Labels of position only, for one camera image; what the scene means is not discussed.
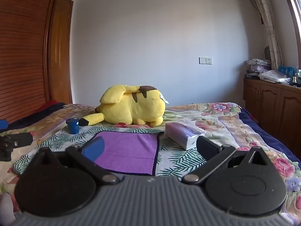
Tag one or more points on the wooden window frame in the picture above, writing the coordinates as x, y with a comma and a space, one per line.
292, 11

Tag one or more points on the red cloth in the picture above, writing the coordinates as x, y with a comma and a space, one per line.
47, 106

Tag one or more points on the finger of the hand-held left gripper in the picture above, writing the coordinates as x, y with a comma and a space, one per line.
18, 141
3, 125

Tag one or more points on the purple tissue pack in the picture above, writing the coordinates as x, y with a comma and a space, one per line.
181, 134

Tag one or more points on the dark book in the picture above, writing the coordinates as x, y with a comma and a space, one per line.
251, 76

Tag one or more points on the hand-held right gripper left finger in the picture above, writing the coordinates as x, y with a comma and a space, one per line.
94, 147

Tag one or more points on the blue box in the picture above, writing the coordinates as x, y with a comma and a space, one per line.
285, 70

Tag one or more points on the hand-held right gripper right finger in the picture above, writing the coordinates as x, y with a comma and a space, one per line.
208, 147

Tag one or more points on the wooden cabinet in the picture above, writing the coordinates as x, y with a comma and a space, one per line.
270, 106

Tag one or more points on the small white bottle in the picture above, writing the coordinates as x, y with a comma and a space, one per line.
294, 80

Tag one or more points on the patterned beige curtain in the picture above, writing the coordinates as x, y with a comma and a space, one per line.
270, 28

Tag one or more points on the dark blue blanket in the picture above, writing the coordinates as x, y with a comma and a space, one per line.
35, 117

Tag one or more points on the white wall socket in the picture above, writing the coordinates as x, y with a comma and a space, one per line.
205, 60

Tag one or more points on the dark blue bed sheet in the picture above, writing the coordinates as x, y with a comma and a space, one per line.
270, 136

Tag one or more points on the purple and grey towel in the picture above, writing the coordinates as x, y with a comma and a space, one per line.
131, 153

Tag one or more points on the louvered wooden wardrobe door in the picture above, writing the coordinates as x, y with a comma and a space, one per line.
23, 51

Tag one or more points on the yellow plush toy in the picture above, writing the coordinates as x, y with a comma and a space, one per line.
141, 106

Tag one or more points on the leaf print cloth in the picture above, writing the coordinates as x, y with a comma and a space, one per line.
58, 139

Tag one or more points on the blue plastic cup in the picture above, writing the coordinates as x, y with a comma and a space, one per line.
72, 126

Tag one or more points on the white printed plastic bag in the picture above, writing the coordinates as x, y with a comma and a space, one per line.
274, 76

